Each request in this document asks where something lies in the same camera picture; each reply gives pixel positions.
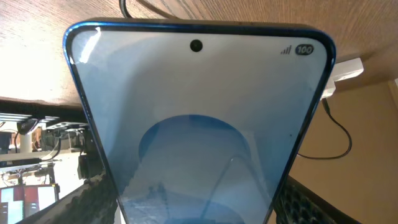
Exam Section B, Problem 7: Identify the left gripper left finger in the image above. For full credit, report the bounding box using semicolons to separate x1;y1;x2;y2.
20;174;118;224

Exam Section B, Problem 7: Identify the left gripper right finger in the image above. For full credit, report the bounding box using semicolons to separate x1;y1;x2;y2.
274;177;358;224

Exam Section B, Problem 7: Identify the black USB charging cable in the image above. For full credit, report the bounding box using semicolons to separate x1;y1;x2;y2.
119;0;353;161

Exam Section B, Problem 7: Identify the blue Galaxy smartphone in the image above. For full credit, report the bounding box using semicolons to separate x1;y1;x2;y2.
62;18;336;223

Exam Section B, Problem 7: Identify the white USB charger plug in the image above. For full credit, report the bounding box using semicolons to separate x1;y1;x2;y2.
321;58;364;99

